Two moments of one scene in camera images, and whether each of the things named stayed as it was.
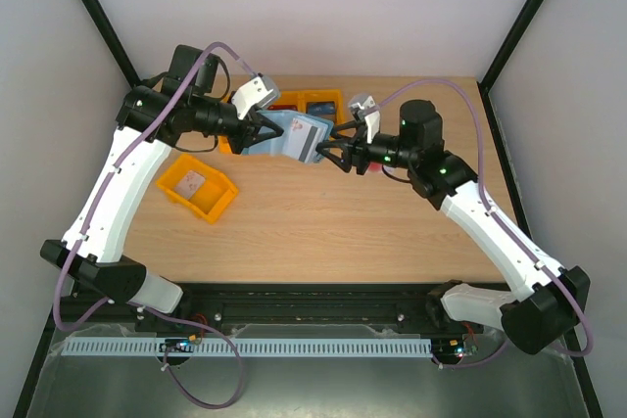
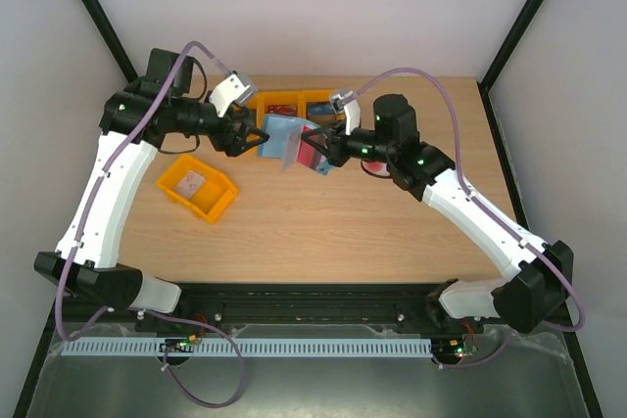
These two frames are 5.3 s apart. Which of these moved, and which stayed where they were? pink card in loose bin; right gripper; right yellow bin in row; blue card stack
Moved: right gripper
Stayed: blue card stack; right yellow bin in row; pink card in loose bin
